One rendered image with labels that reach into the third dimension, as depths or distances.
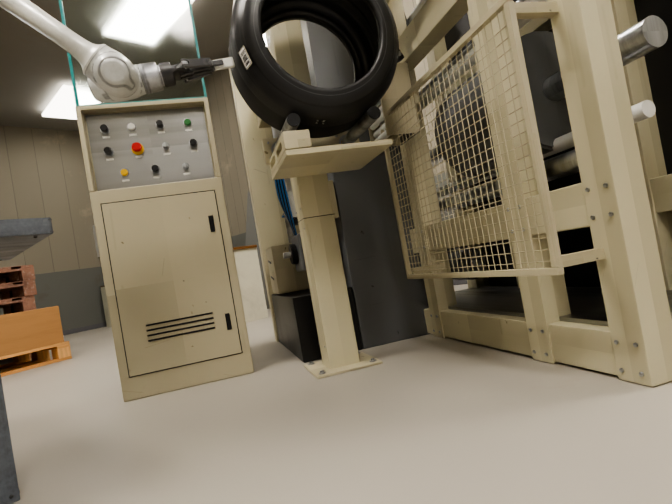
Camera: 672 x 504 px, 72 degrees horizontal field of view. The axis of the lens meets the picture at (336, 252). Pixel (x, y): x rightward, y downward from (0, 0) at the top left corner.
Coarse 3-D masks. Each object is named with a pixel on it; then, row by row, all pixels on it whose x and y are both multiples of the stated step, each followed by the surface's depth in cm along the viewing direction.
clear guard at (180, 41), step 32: (64, 0) 201; (96, 0) 204; (128, 0) 207; (160, 0) 211; (96, 32) 203; (128, 32) 206; (160, 32) 210; (192, 32) 214; (160, 96) 208; (192, 96) 212
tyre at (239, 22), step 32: (256, 0) 145; (288, 0) 175; (320, 0) 177; (352, 0) 172; (384, 0) 159; (256, 32) 144; (352, 32) 182; (384, 32) 155; (256, 64) 144; (384, 64) 155; (256, 96) 153; (288, 96) 147; (320, 96) 148; (352, 96) 151; (320, 128) 160
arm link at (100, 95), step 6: (138, 72) 142; (90, 84) 138; (90, 90) 139; (96, 90) 139; (102, 90) 139; (138, 90) 142; (144, 90) 145; (96, 96) 140; (102, 96) 140; (108, 96) 141; (132, 96) 142; (138, 96) 145; (108, 102) 144; (114, 102) 145
